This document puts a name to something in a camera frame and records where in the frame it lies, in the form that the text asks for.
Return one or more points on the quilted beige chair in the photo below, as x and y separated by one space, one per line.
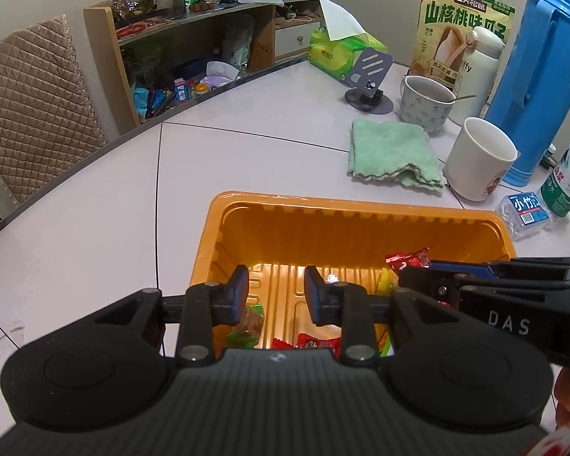
33 104

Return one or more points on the green tissue pack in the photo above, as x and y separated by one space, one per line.
330 54

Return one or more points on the orange plastic tray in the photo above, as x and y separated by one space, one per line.
313 228

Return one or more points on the blue thermos jug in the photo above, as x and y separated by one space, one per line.
541 80

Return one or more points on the small red candy packet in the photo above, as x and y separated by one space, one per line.
280 343

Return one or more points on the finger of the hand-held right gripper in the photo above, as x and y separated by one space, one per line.
465 268
427 282

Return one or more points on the white cartoon mug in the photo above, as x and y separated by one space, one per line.
475 166

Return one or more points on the patterned white mug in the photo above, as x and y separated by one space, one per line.
422 109

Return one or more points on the large red snack packet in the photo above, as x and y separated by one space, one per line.
408 260

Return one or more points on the brown snack clear packet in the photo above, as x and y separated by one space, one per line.
252 320

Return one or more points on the metal spoon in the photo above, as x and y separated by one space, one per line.
465 98

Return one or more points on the wooden shelf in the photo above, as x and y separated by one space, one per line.
109 47

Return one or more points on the small blue white carton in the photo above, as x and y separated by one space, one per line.
181 91

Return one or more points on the green label water bottle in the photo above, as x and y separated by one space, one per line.
563 185

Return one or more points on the clear mini tissue pack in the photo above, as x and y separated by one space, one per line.
525 211

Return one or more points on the yellow candy packet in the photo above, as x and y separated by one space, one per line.
385 282

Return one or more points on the red white clothing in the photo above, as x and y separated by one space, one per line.
558 444

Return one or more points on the tall printed snack bag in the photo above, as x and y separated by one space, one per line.
437 23

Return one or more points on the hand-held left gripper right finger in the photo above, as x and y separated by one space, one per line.
313 299

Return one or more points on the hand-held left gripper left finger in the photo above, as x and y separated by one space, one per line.
241 294

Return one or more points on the dark tin box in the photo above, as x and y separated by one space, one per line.
171 2

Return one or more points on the white purple tissue pack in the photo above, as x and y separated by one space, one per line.
221 73

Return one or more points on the grey phone stand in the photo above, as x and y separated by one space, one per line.
373 64

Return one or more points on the green cloth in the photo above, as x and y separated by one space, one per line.
389 152

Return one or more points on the red printed candy packet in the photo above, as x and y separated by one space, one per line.
318 342

